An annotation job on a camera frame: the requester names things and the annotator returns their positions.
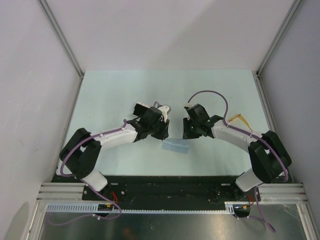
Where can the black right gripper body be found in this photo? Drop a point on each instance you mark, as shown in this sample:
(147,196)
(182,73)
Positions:
(191,129)

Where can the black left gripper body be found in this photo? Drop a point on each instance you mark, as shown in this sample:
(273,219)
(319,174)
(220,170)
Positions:
(158,131)

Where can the blue cleaning cloth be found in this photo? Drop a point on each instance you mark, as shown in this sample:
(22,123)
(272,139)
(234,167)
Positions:
(176,145)

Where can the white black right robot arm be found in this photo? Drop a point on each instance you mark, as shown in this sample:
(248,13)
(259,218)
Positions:
(268,156)

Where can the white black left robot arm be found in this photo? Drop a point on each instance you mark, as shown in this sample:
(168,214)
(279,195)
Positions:
(80,154)

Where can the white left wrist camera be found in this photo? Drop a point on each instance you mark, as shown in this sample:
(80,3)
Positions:
(165,109)

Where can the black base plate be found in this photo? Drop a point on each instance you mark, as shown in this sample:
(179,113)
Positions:
(213,189)

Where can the right aluminium side rail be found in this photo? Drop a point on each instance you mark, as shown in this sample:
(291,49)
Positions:
(264,103)

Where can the aluminium front frame rail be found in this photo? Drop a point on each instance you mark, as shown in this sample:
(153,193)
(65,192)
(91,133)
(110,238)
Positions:
(276,193)

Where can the grey slotted cable duct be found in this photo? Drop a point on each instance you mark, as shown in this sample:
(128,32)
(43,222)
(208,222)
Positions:
(95,208)

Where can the left aluminium corner post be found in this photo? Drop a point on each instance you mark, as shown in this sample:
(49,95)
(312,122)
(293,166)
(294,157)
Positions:
(52,20)

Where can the aluminium corner post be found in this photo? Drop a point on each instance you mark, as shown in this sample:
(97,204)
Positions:
(280,34)
(52,20)

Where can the right aluminium corner post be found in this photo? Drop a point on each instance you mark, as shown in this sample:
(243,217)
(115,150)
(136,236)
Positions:
(280,34)

